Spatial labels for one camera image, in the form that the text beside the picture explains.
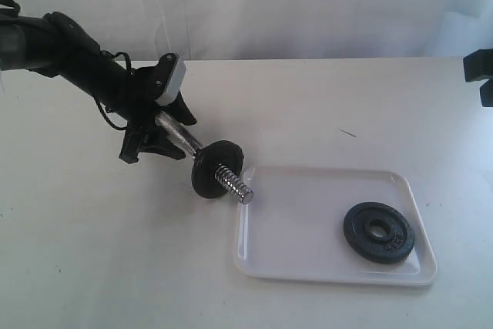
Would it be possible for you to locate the white backdrop curtain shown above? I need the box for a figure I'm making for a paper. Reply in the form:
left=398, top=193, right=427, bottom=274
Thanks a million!
left=16, top=0, right=492, bottom=60

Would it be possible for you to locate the black weight plate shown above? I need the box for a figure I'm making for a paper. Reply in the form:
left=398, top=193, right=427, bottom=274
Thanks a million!
left=343, top=202, right=415, bottom=264
left=191, top=140, right=244, bottom=199

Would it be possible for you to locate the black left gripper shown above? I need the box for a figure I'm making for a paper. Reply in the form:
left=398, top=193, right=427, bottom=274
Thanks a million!
left=119, top=56, right=197, bottom=163

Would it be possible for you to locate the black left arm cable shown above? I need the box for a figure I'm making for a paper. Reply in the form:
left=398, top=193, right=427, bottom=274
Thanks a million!
left=92, top=50, right=136, bottom=130

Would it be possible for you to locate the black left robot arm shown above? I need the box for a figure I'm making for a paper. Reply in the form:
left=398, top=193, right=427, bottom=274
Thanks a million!
left=1, top=12, right=196, bottom=164

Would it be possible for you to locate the white plastic tray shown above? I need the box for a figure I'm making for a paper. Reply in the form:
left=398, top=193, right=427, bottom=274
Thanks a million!
left=233, top=166, right=438, bottom=287

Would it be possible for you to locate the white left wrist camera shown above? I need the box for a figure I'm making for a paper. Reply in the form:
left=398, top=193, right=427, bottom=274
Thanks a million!
left=156, top=53, right=186, bottom=106

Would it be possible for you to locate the chrome threaded dumbbell bar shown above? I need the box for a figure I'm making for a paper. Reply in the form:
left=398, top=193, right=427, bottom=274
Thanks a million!
left=155, top=112, right=253, bottom=204

